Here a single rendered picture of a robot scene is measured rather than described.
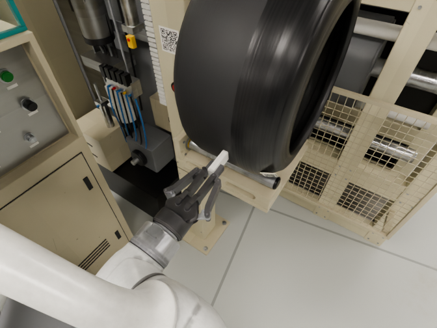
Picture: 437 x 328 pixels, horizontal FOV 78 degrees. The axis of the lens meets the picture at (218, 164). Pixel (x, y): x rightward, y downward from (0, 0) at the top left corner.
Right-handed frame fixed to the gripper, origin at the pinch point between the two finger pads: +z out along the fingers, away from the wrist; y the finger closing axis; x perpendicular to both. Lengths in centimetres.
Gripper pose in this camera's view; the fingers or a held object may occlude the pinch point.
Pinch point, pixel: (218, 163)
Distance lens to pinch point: 65.7
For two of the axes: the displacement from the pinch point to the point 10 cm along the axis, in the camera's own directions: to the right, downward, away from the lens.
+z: 5.5, -7.0, 4.5
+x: 0.7, 5.8, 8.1
